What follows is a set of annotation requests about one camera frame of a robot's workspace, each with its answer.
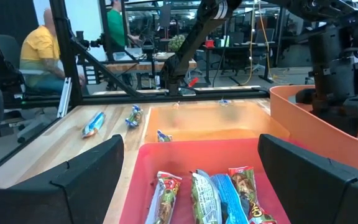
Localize round green plant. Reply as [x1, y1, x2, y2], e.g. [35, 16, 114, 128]
[168, 34, 188, 52]

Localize office chair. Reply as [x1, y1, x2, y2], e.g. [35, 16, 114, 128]
[0, 33, 63, 144]

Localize silver metal strut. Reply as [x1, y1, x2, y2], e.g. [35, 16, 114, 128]
[57, 77, 73, 119]

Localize bright blue granola bar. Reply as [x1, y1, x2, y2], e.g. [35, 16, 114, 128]
[211, 173, 251, 224]

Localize black aluminium rig frame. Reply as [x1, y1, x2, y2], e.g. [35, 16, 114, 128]
[0, 0, 272, 181]

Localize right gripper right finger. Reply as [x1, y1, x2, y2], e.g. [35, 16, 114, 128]
[257, 133, 358, 224]

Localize wooden workbench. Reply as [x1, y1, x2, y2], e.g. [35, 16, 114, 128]
[104, 51, 198, 74]

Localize person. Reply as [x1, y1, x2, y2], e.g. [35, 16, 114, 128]
[19, 7, 88, 96]
[106, 0, 142, 52]

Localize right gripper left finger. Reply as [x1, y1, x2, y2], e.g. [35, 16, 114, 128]
[0, 134, 126, 224]

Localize translucent pink shallow bin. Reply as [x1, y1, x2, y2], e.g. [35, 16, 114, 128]
[119, 138, 291, 224]

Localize green white cup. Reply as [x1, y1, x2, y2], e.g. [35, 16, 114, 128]
[214, 34, 231, 48]

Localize yellow hanging cable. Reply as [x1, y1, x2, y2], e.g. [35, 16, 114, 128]
[241, 0, 279, 86]

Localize orange plastic basket with handles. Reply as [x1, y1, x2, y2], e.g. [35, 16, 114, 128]
[268, 85, 358, 175]

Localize translucent orange shallow bin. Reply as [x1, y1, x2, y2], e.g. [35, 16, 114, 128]
[143, 101, 291, 144]

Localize light blue granola bar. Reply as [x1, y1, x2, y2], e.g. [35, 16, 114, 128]
[125, 105, 144, 128]
[81, 111, 106, 139]
[156, 129, 173, 143]

